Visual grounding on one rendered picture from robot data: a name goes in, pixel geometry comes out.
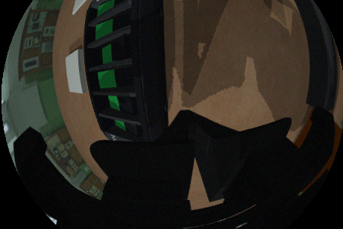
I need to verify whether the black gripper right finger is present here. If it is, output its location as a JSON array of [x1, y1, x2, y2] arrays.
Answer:
[[186, 110, 292, 202]]

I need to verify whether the dark grey controller unit with white label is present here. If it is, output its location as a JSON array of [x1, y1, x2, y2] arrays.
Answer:
[[84, 0, 169, 142]]

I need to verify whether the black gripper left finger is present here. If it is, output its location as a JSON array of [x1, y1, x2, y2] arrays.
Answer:
[[90, 110, 196, 201]]

